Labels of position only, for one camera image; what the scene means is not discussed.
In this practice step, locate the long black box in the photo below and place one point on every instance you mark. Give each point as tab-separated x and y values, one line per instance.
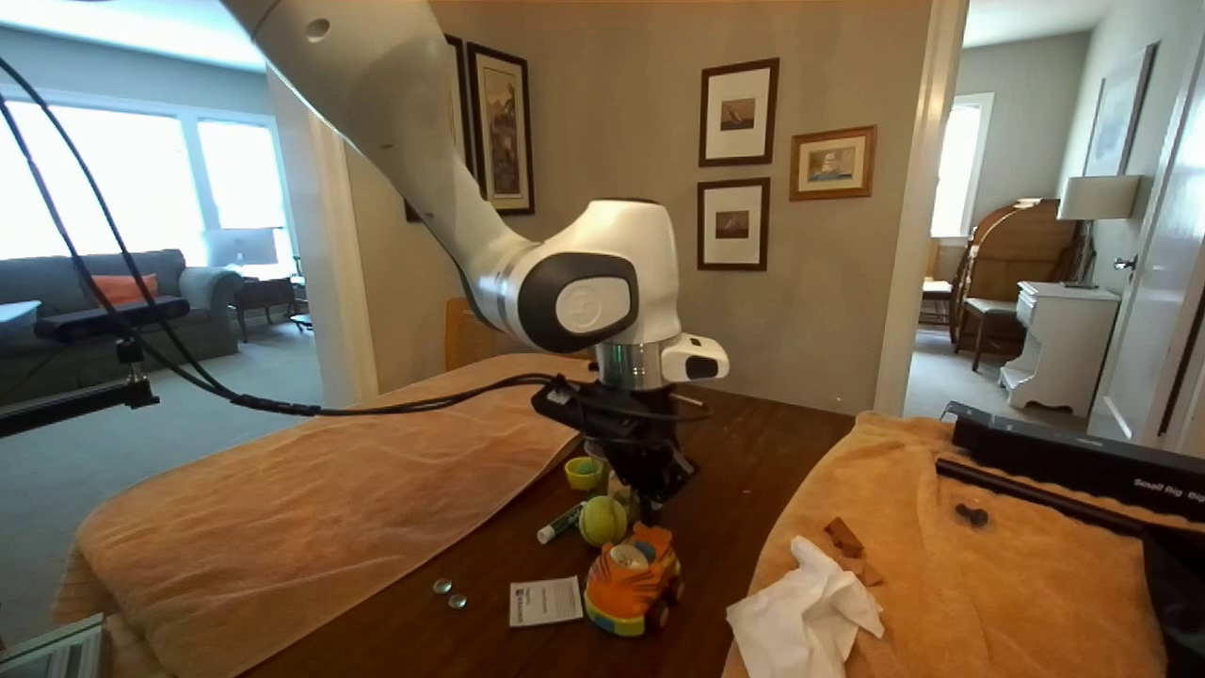
1079	455

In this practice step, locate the small yellow cup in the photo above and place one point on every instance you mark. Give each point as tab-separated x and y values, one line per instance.
586	470

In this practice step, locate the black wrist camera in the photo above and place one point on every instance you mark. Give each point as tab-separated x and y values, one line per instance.
567	403

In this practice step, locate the white paper card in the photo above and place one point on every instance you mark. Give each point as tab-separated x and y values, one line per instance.
543	600

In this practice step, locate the large orange towel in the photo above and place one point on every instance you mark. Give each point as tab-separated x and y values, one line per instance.
314	502

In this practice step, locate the crumpled white cloth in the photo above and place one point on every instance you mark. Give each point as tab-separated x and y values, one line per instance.
804	615

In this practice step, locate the grey sofa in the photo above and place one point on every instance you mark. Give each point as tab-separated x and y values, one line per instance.
75	344

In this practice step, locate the wooden chair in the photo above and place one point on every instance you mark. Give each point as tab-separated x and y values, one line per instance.
1019	267

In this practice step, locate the long black rod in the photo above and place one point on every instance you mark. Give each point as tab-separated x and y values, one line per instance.
1056	494

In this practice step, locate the large pale framed picture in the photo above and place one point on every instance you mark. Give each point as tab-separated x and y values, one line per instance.
1120	114

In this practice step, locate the orange pillow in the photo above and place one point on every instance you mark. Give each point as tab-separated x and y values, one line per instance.
125	286

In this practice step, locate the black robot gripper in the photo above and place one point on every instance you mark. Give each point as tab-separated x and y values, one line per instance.
646	440

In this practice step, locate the white cabinet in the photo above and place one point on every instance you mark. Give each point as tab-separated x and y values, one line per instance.
1061	344

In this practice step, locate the dark low table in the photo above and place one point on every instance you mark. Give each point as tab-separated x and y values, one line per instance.
270	298

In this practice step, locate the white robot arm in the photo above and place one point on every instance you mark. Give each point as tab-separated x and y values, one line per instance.
379	76

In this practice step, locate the black fabric bag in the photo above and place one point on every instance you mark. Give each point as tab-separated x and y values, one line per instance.
1179	606

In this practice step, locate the white lamp shade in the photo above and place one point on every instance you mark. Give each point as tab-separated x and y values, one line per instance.
1099	198

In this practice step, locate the small black block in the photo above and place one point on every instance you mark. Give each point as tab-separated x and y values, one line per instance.
973	513

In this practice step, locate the grey metal frame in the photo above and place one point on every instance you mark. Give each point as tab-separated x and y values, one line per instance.
51	650

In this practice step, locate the white panel door with knob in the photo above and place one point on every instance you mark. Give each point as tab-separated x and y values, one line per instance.
1162	277

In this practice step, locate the orange toy car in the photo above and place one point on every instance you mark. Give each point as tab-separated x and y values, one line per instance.
630	585

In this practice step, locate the tall black framed picture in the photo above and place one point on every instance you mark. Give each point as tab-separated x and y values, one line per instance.
503	125

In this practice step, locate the wooden framed picture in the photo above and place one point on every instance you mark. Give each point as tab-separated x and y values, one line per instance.
832	163

